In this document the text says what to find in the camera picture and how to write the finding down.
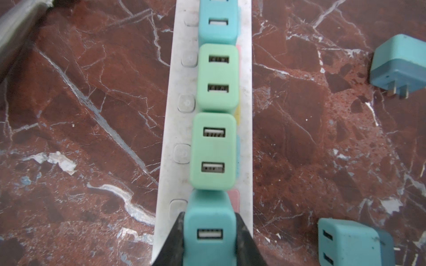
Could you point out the white multicolour power strip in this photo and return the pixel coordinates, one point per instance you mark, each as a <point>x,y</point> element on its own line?
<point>174,188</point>

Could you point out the teal plug cube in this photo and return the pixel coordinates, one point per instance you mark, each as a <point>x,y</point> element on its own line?
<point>218,22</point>
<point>209,230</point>
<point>350,243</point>
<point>399,66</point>

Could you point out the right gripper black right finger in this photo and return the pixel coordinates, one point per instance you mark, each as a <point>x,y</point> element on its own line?
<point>247,253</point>

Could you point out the green plug cube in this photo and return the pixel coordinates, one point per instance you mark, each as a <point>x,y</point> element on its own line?
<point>213,163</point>
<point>218,81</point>

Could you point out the metal garden trowel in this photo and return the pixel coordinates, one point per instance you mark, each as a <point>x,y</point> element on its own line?
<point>16,25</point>

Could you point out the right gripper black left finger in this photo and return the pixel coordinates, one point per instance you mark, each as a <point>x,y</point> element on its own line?
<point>171,254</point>

